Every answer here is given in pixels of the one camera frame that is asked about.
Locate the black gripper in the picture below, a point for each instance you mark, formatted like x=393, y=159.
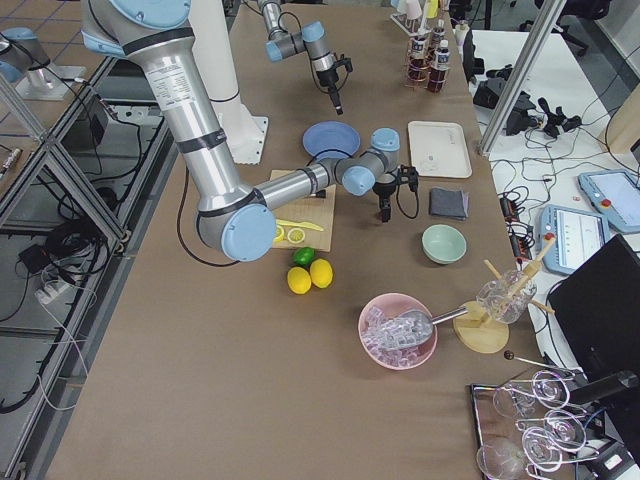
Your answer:
x=328, y=80
x=384, y=190

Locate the blue round plate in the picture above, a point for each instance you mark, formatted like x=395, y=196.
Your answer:
x=331, y=139

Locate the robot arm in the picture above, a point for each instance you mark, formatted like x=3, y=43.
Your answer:
x=233, y=216
x=287, y=37

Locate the wooden cutting board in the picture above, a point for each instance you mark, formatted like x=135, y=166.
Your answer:
x=320, y=220

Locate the mint green bowl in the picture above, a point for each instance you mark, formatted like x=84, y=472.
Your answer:
x=443, y=244

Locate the grey folded cloth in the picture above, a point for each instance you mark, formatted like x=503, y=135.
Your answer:
x=448, y=203

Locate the yellow plastic knife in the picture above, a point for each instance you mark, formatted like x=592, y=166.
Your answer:
x=302, y=225

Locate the cream rabbit tray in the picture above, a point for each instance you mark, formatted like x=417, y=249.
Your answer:
x=438, y=149

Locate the upper yellow lemon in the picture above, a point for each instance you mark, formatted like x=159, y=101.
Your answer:
x=321, y=273

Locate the yellow lemon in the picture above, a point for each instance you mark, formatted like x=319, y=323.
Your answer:
x=299, y=280
x=321, y=273

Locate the back right tea bottle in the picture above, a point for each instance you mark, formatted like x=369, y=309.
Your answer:
x=417, y=67

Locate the tea bottle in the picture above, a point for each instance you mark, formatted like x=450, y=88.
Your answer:
x=440, y=30
x=439, y=67
x=417, y=67

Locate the upper lemon half slice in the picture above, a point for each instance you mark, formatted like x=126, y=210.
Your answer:
x=295, y=235

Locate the lemon half slice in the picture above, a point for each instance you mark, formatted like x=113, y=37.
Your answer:
x=279, y=234
x=295, y=235

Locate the green lime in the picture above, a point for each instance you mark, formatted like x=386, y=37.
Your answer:
x=304, y=256

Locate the pink ice bowl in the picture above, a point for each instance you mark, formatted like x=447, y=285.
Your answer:
x=397, y=331

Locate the lower lemon half slice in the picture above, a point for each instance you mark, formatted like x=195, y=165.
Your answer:
x=279, y=234

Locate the front tea bottle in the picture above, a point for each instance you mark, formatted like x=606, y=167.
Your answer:
x=439, y=67

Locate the lower yellow lemon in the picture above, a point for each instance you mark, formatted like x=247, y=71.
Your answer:
x=299, y=280

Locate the metal ice scoop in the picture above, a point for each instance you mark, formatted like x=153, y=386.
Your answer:
x=416, y=327

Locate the back left tea bottle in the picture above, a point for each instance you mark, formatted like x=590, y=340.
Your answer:
x=440, y=30

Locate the glass mug on stand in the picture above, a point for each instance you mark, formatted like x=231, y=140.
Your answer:
x=501, y=301

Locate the wooden cup tree stand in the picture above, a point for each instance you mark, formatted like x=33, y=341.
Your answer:
x=477, y=330

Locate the near teach pendant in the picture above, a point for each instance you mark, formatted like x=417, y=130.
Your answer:
x=578, y=235

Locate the teach pendant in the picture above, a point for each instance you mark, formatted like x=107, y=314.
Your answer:
x=615, y=195
x=578, y=235

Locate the far teach pendant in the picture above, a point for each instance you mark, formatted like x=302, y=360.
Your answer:
x=615, y=195

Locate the black laptop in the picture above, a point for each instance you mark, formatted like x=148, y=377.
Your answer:
x=597, y=309

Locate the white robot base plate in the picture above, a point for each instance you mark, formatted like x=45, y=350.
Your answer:
x=246, y=138

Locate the copper wire bottle rack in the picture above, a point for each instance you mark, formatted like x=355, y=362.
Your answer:
x=427, y=62

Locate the aluminium frame post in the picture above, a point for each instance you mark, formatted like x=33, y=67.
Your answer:
x=542, y=26

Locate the wire glass rack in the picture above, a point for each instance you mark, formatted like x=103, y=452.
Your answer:
x=552, y=424

